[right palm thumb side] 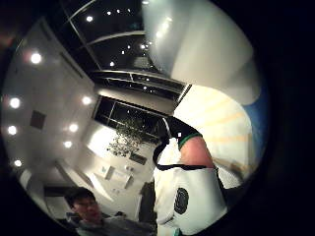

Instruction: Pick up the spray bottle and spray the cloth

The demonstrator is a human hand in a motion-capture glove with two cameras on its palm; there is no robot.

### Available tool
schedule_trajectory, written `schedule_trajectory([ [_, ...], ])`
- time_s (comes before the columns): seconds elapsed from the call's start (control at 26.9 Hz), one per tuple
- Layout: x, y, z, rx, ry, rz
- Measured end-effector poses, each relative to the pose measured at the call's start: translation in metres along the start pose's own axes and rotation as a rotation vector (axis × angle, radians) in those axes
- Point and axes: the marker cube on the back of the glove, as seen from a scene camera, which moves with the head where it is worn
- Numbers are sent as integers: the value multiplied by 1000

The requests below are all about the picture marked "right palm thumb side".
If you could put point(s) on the white yellow-striped soft packet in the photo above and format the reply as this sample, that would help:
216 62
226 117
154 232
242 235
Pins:
216 128

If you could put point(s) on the green leafy plant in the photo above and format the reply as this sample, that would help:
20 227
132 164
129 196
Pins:
126 139

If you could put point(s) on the dark glass window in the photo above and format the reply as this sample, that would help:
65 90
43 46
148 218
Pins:
131 116

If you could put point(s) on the the person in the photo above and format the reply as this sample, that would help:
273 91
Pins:
88 209

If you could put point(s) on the dark square ceiling vent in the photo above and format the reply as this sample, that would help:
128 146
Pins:
37 119

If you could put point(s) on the group of ceiling spot lights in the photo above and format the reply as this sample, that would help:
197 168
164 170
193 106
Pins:
36 58

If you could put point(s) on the dark wall sign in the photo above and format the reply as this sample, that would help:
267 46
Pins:
138 158

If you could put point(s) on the pale wall picture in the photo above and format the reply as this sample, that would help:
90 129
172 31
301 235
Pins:
120 176
105 170

